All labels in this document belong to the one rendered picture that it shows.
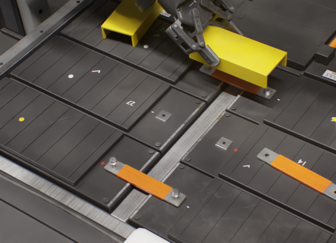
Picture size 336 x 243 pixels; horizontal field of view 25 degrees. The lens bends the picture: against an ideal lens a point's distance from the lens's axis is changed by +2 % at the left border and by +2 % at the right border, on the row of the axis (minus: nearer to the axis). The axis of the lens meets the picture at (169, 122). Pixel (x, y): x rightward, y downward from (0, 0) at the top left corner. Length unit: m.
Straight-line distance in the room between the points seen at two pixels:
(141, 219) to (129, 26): 0.44
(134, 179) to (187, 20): 0.29
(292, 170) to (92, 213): 0.33
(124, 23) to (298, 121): 0.40
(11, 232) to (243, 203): 0.36
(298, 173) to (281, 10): 0.42
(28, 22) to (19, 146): 0.44
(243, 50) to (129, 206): 0.35
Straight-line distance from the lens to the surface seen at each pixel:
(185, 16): 1.34
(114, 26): 1.49
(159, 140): 1.32
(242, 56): 1.34
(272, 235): 1.17
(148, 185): 1.24
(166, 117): 1.35
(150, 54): 1.47
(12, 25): 1.76
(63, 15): 1.62
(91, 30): 1.54
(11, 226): 1.10
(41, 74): 1.46
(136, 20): 1.50
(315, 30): 1.50
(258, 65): 1.33
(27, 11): 1.69
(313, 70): 1.42
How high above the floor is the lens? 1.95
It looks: 45 degrees down
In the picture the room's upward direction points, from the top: 6 degrees counter-clockwise
